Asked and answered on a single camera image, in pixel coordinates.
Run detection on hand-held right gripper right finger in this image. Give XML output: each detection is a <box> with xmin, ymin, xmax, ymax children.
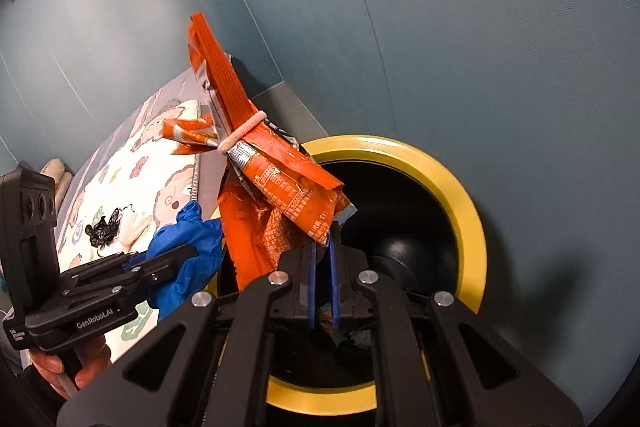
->
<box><xmin>326</xmin><ymin>237</ymin><xmax>585</xmax><ymax>427</ymax></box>

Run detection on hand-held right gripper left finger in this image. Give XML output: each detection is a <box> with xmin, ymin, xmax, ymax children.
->
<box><xmin>56</xmin><ymin>227</ymin><xmax>321</xmax><ymax>427</ymax></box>

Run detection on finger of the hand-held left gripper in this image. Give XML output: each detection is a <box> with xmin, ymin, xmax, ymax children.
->
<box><xmin>65</xmin><ymin>244</ymin><xmax>198</xmax><ymax>307</ymax></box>
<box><xmin>59</xmin><ymin>251</ymin><xmax>153</xmax><ymax>292</ymax></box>

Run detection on blue glove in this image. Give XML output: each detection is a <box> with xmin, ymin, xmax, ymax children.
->
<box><xmin>146</xmin><ymin>201</ymin><xmax>224</xmax><ymax>323</ymax></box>

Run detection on black plastic bag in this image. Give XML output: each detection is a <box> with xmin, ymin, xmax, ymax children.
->
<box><xmin>85</xmin><ymin>204</ymin><xmax>133</xmax><ymax>253</ymax></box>

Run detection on orange snack wrapper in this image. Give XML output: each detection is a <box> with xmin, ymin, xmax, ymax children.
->
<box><xmin>162</xmin><ymin>12</ymin><xmax>358</xmax><ymax>290</ymax></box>

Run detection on yellow rimmed trash bin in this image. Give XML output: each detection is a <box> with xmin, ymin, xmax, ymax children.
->
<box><xmin>215</xmin><ymin>134</ymin><xmax>488</xmax><ymax>414</ymax></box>

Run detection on pink hair tie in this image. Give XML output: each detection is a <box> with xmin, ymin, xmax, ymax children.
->
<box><xmin>217</xmin><ymin>111</ymin><xmax>266</xmax><ymax>155</ymax></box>

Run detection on person's left hand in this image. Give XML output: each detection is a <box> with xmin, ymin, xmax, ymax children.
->
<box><xmin>30</xmin><ymin>339</ymin><xmax>113</xmax><ymax>402</ymax></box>

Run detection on white crumpled tissues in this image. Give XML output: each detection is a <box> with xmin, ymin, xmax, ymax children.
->
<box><xmin>117</xmin><ymin>209</ymin><xmax>153</xmax><ymax>253</ymax></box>

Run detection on beige folded quilt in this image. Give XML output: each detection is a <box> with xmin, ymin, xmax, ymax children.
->
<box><xmin>40</xmin><ymin>159</ymin><xmax>76</xmax><ymax>202</ymax></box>

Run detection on bear printed blanket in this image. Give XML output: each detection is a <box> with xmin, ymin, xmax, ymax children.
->
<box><xmin>55</xmin><ymin>99</ymin><xmax>226</xmax><ymax>358</ymax></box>

